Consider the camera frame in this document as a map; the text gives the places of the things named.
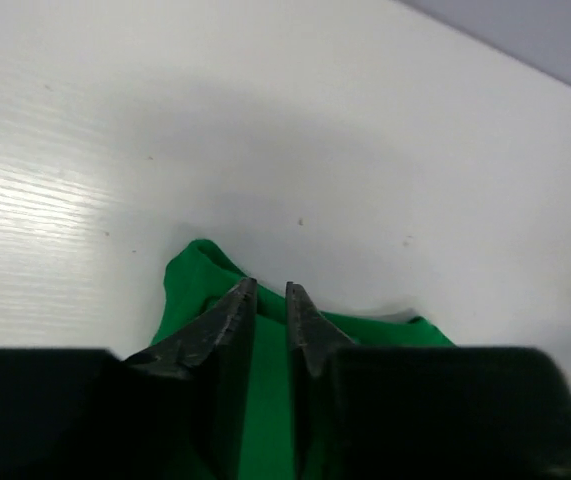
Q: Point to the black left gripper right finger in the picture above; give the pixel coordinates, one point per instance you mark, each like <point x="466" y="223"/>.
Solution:
<point x="407" y="412"/>

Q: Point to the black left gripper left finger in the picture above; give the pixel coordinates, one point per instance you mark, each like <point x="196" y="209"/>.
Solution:
<point x="174" y="410"/>

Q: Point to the green t shirt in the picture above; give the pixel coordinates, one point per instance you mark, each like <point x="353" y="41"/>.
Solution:
<point x="195" y="280"/>

